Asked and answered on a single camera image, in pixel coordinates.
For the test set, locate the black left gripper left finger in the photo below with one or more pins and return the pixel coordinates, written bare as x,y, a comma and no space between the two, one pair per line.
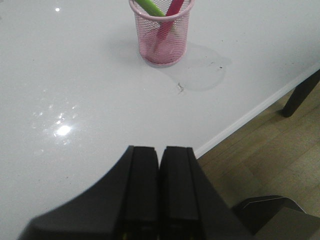
122,205

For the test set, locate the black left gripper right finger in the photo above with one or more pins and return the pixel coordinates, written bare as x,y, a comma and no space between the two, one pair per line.
190,207

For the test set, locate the pink marker pen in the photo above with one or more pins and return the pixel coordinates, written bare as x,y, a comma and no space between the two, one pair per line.
165,27

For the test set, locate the green marker pen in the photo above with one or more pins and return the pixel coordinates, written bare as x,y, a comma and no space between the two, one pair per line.
151,8

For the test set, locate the pink mesh pen holder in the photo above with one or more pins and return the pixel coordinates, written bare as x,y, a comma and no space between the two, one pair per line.
174,47

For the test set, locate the grey metal base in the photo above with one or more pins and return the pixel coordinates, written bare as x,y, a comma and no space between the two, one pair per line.
276,217

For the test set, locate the dark table leg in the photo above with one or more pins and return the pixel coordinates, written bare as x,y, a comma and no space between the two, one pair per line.
299,94

